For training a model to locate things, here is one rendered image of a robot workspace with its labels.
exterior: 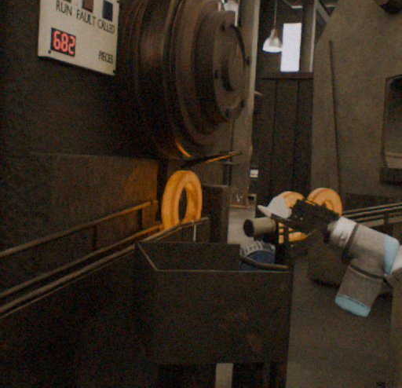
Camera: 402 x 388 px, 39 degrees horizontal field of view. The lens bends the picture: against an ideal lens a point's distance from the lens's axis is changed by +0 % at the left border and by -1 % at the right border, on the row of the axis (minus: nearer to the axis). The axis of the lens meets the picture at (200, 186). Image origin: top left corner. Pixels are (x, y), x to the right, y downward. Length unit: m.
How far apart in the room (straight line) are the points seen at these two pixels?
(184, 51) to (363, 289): 0.73
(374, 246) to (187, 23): 0.71
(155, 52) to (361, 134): 2.92
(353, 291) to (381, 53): 2.82
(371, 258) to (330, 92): 2.81
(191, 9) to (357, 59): 2.87
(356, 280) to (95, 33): 0.86
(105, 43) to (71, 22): 0.14
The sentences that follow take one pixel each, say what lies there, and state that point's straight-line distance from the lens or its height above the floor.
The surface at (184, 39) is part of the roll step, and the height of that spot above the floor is 1.15.
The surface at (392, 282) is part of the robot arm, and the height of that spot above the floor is 0.58.
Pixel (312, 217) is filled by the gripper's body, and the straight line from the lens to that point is 1.52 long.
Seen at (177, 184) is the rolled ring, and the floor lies 0.81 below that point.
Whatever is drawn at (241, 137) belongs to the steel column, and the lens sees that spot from 10.40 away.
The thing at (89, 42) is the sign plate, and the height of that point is 1.12.
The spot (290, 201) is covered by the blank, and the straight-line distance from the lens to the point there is 1.91.
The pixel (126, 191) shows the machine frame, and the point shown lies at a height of 0.79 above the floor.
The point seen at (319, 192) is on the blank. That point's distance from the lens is 2.00.
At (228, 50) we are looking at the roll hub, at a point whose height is 1.15.
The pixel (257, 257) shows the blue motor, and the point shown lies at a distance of 3.53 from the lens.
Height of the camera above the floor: 0.88
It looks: 3 degrees down
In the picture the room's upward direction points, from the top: 3 degrees clockwise
